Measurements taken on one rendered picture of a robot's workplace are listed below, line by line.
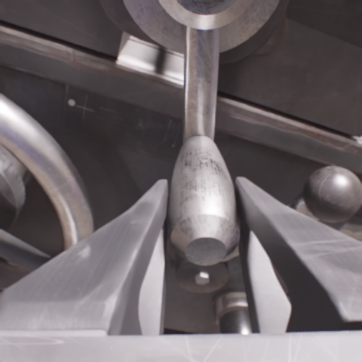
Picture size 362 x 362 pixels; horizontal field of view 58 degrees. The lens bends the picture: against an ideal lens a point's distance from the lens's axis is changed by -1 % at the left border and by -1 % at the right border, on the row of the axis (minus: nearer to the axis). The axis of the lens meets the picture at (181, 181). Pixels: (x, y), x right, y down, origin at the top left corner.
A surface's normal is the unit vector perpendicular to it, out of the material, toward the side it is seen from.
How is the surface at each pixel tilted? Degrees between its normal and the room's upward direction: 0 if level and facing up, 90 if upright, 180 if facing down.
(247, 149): 90
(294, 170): 90
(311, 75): 90
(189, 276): 90
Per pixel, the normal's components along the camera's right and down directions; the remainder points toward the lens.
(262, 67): 0.00, 0.58
